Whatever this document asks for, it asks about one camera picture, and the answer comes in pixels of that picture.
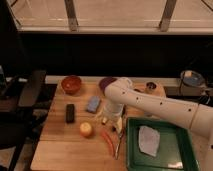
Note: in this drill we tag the blue sponge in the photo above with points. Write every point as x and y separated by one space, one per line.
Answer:
93 104

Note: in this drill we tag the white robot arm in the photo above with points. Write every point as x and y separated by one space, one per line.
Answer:
189 115

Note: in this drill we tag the purple bowl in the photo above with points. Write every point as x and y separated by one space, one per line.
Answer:
105 82

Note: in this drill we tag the black chair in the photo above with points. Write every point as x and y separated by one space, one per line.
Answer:
16 113

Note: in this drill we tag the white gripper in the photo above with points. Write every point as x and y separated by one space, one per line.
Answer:
116 121

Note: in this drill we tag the green tray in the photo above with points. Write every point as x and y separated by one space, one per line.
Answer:
175 151

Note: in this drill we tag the metal fork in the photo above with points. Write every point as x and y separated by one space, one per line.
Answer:
118 145

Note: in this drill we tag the yellow banana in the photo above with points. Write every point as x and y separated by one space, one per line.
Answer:
100 117

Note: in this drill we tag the white cloth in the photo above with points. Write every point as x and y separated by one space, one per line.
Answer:
148 140

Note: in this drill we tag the red bowl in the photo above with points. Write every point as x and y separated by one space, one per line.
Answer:
71 84

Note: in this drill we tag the black rectangular block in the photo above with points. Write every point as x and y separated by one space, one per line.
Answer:
70 113

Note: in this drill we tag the yellow apple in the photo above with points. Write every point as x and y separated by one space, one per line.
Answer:
86 129

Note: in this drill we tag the blue plate on side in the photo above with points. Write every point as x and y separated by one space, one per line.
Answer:
192 78

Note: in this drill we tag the metal cup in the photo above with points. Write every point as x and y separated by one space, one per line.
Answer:
150 87

